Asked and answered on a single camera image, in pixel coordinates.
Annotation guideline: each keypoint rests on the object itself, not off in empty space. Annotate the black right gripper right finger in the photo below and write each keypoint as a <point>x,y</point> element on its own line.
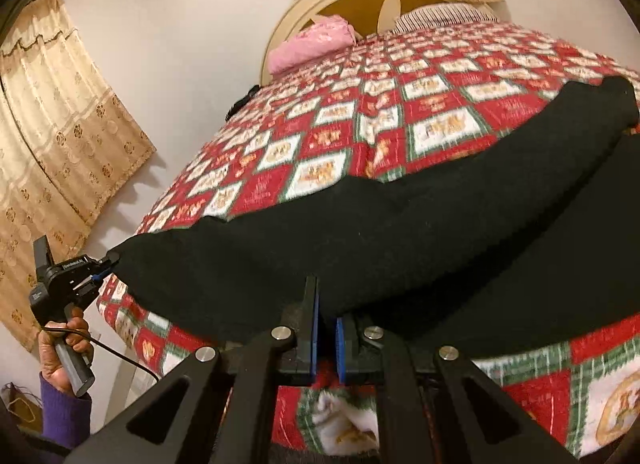
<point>437,406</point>

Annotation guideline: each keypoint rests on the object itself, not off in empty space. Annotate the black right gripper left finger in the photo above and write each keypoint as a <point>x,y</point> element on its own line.
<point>214,407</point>

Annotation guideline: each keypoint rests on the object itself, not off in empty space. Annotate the black pants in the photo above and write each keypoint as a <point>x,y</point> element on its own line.
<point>530,242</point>

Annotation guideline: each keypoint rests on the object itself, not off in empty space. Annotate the purple sleeve left forearm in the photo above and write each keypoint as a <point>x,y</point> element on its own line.
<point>66,418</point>

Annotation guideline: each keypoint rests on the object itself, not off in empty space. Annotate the left hand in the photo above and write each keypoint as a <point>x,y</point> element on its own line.
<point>74,333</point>

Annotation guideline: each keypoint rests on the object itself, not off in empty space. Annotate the beige side window curtain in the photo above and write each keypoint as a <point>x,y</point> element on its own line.
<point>68,145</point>

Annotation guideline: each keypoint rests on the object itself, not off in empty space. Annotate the black object on bed edge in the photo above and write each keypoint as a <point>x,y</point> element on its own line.
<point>238,105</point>

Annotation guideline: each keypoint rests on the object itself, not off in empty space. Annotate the red green patchwork quilt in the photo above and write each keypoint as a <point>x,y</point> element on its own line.
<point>395,105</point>

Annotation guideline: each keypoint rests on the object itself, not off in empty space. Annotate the pink folded blanket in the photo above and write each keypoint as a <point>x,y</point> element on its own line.
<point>330,34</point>

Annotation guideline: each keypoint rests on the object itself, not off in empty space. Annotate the striped pillow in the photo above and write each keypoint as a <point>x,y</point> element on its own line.
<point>441,15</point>

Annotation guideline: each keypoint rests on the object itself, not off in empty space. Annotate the cream wooden headboard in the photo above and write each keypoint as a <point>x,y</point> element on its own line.
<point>366,16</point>

